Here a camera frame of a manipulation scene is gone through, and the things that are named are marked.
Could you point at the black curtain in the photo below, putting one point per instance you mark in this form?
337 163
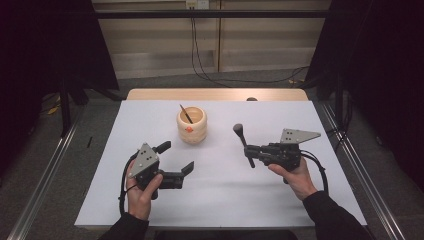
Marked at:
386 66
40 50

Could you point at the aluminium floor rail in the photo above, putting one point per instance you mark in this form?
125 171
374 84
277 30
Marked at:
353 156
46 173

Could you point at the round wooden cup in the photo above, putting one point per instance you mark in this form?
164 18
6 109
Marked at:
191 133

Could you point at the yellow floor object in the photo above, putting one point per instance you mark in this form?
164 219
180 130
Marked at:
53 110

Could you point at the black makeup brush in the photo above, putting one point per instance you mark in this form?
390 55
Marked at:
238 129

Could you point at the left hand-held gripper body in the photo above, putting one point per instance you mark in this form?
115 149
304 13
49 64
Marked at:
143 161

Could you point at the person's left hand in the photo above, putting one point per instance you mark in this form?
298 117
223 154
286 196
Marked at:
138 201

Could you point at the white table mat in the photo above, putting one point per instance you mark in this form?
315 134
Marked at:
226 193

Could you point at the small black floor object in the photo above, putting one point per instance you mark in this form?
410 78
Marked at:
89 142

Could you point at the dark table grommet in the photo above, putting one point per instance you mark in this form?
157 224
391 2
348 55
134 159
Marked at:
251 99

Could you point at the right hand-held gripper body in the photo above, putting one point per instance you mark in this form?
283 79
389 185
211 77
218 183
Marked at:
285 155

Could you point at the person's right hand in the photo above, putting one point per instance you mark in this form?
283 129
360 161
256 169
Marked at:
298 183

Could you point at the wall socket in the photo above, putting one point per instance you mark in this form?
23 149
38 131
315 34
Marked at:
197 4

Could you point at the black stand post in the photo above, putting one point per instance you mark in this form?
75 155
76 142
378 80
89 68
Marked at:
339 100
65 110

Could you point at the thin black brush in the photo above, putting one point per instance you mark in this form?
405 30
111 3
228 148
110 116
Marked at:
186 115

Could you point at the black horizontal bar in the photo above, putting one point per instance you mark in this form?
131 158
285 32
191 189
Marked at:
200 14

